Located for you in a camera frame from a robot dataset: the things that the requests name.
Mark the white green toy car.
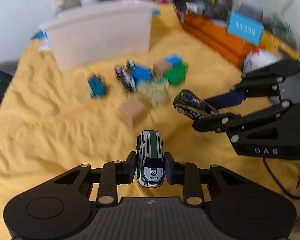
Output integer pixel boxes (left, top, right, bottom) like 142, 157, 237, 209
136, 130, 165, 188

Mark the white black toy car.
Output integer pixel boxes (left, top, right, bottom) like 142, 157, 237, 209
114, 64, 137, 93

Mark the orange box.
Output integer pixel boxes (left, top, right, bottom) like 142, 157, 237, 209
182, 13, 256, 69

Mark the white red round object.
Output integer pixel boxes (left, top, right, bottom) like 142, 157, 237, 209
243, 48, 282, 73

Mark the yellow box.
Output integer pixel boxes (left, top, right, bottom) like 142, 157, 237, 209
259, 29, 300, 61

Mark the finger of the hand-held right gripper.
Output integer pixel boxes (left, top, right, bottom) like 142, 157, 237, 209
192, 99, 292, 150
206, 60, 300, 108

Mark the white plastic storage bin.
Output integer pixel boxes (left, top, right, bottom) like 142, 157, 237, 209
41, 0, 158, 72

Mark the clear plastic toy box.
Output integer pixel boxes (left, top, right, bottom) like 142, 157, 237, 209
174, 0, 235, 21

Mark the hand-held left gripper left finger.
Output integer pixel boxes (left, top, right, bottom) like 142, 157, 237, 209
54, 151, 137, 207

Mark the tan building brick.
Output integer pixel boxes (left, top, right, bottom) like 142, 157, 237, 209
153, 60, 173, 77

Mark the tan cube block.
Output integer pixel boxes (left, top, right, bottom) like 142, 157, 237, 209
118, 97, 148, 127

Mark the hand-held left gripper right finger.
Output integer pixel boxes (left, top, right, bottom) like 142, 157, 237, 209
164, 152, 245, 207

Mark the light blue box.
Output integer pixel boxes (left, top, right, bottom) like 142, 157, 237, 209
227, 10, 265, 46

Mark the black cable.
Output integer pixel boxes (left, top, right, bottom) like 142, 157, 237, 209
263, 157, 300, 200

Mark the yellow blanket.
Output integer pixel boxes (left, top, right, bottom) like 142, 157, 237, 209
0, 4, 300, 240

